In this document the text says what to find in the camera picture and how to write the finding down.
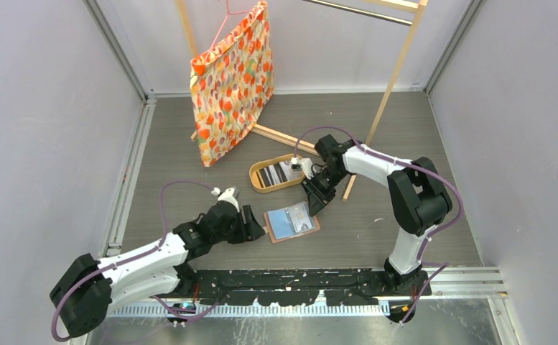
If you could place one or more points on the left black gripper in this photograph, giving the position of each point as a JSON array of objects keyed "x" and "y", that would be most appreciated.
[{"x": 248, "y": 231}]

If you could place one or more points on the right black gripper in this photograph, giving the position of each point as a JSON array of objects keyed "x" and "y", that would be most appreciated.
[{"x": 317, "y": 201}]

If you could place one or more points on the silver white credit card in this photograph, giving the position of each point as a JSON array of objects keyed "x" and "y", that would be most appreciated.
[{"x": 299, "y": 218}]

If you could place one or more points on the pink leather card holder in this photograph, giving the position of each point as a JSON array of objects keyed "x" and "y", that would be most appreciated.
[{"x": 279, "y": 227}]

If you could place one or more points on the tan oval card tray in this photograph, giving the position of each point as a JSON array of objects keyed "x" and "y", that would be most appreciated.
[{"x": 256, "y": 183}]

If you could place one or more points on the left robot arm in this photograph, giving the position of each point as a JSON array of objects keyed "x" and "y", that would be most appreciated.
[{"x": 92, "y": 288}]

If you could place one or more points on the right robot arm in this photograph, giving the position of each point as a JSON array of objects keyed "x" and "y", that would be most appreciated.
[{"x": 419, "y": 197}]

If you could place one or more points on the stack of credit cards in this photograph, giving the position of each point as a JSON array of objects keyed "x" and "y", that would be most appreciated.
[{"x": 277, "y": 173}]

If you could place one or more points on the floral orange fabric bag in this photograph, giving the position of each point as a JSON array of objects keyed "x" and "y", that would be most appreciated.
[{"x": 230, "y": 85}]

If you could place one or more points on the wooden clothes rack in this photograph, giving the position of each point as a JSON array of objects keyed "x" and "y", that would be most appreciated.
[{"x": 415, "y": 8}]

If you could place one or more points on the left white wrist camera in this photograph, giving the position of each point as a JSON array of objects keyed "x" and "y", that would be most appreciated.
[{"x": 229, "y": 195}]

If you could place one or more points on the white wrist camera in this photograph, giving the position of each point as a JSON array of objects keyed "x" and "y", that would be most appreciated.
[
  {"x": 229, "y": 195},
  {"x": 303, "y": 165}
]

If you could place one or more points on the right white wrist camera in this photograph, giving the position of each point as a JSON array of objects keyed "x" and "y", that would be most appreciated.
[{"x": 303, "y": 165}]

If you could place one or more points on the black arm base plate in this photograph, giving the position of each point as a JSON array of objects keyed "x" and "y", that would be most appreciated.
[{"x": 340, "y": 287}]

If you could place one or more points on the pink wire hanger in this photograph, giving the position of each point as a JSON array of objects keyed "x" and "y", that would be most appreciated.
[{"x": 233, "y": 10}]

